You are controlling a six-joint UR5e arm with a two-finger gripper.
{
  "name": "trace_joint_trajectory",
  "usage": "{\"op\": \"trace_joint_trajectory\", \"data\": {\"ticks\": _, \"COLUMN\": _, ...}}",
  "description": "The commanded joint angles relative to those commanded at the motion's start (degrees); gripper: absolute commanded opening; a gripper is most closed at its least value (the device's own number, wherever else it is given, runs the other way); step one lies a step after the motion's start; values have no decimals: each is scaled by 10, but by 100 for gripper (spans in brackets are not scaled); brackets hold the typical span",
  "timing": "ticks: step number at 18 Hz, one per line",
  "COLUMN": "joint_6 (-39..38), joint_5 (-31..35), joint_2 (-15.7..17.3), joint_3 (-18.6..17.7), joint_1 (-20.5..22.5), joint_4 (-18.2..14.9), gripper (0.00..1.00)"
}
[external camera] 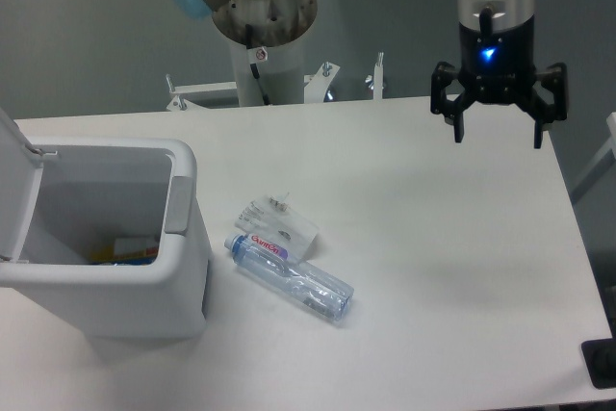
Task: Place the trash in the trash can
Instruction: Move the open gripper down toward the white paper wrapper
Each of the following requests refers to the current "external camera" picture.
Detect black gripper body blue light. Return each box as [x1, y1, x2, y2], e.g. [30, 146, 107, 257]
[456, 18, 536, 106]

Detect clear plastic water bottle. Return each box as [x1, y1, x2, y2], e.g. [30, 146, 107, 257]
[224, 233, 354, 321]

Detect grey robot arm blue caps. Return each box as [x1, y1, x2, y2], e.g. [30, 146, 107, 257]
[173, 0, 569, 147]

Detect yellow red trash in bin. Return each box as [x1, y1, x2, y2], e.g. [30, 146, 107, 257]
[90, 236, 159, 266]

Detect white open trash can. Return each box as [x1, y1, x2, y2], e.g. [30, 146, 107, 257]
[1, 116, 212, 339]

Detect black object table corner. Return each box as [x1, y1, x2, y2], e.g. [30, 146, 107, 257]
[581, 338, 615, 390]

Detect white frame right edge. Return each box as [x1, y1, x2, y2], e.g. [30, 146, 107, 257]
[570, 113, 615, 205]

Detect white metal base frame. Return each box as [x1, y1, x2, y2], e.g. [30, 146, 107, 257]
[165, 51, 389, 112]

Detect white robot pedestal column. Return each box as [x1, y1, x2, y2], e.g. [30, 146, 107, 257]
[211, 0, 319, 108]

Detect black cable on pedestal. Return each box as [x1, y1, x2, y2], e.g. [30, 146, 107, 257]
[244, 23, 271, 107]

